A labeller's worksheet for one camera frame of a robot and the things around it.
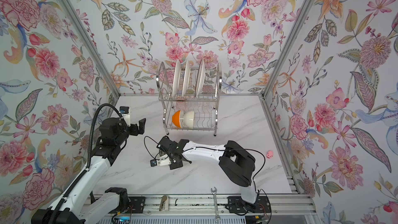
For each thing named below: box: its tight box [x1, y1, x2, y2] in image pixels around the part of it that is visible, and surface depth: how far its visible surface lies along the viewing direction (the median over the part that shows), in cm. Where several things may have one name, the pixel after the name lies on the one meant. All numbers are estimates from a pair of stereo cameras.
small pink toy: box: [266, 150, 274, 159], surface depth 90 cm
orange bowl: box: [172, 109, 182, 129], surface depth 95 cm
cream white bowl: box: [183, 110, 195, 129], surface depth 93 cm
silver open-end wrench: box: [210, 186, 222, 224], surface depth 73 cm
